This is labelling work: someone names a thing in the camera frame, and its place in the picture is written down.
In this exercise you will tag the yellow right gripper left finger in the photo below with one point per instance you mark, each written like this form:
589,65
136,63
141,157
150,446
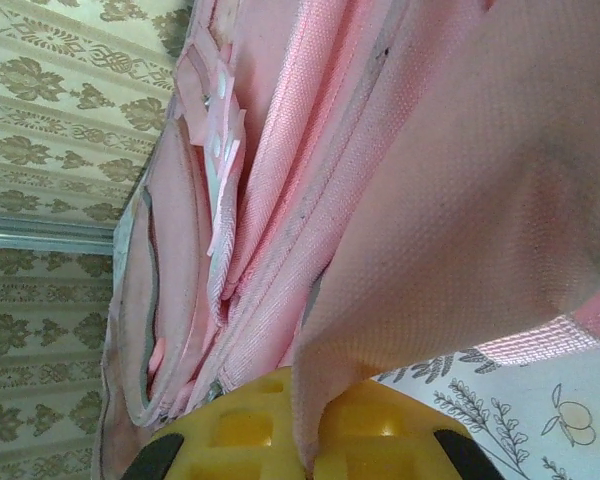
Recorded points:
240,440

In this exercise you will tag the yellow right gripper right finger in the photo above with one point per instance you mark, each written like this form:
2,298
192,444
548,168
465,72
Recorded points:
380,450

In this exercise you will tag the aluminium frame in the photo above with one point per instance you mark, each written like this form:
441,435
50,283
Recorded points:
40,232

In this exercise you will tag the pink school backpack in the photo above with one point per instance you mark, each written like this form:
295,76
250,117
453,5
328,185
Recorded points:
430,175

